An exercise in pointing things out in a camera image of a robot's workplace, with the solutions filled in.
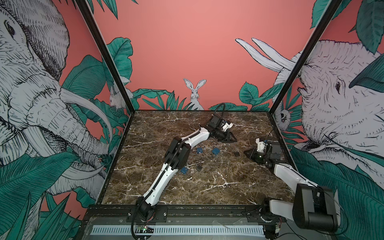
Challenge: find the black frame post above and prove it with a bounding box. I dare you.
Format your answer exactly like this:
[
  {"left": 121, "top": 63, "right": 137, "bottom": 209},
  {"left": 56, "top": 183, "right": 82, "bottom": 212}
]
[
  {"left": 269, "top": 0, "right": 342, "bottom": 115},
  {"left": 75, "top": 0, "right": 135, "bottom": 116}
]

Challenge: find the blue padlock front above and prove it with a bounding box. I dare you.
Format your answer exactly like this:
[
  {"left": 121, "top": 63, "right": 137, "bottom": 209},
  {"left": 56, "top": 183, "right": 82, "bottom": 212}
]
[{"left": 180, "top": 167, "right": 189, "bottom": 175}]

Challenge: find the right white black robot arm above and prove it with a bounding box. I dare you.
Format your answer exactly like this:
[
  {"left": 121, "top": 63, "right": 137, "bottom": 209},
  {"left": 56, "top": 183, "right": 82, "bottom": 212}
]
[{"left": 244, "top": 139, "right": 340, "bottom": 233}]

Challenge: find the white slotted cable duct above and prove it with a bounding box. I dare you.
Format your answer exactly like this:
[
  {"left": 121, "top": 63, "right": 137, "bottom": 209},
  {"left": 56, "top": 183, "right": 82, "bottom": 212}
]
[{"left": 90, "top": 225, "right": 264, "bottom": 237}]

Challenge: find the small green circuit board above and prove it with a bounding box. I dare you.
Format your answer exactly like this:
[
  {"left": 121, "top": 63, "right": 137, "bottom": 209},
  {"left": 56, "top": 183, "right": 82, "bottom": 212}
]
[{"left": 136, "top": 226, "right": 154, "bottom": 234}]

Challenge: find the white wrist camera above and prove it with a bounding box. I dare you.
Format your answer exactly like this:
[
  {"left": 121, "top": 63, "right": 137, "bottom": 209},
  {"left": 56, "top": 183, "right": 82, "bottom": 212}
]
[
  {"left": 222, "top": 121, "right": 233, "bottom": 132},
  {"left": 256, "top": 138, "right": 267, "bottom": 154}
]

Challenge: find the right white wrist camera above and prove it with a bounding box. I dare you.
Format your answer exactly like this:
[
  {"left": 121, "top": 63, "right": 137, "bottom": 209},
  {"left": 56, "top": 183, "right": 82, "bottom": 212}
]
[{"left": 256, "top": 138, "right": 267, "bottom": 154}]

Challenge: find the right black frame post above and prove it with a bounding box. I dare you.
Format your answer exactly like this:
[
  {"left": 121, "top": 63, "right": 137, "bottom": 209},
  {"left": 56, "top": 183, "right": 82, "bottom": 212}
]
[{"left": 269, "top": 0, "right": 342, "bottom": 115}]

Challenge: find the left black frame post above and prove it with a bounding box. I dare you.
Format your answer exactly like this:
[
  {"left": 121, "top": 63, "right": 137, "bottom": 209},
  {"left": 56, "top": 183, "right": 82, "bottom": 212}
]
[{"left": 75, "top": 0, "right": 135, "bottom": 116}]

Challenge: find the black front mounting rail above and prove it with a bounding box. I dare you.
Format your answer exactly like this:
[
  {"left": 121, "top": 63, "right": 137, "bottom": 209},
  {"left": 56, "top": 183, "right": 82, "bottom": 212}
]
[{"left": 83, "top": 205, "right": 287, "bottom": 224}]

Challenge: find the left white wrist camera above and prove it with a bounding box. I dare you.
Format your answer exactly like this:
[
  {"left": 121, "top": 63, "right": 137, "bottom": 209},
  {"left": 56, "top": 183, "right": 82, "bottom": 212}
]
[{"left": 222, "top": 121, "right": 233, "bottom": 132}]

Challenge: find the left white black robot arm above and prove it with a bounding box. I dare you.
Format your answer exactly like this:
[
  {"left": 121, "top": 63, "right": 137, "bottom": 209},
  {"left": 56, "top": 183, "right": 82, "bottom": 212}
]
[{"left": 131, "top": 103, "right": 237, "bottom": 223}]

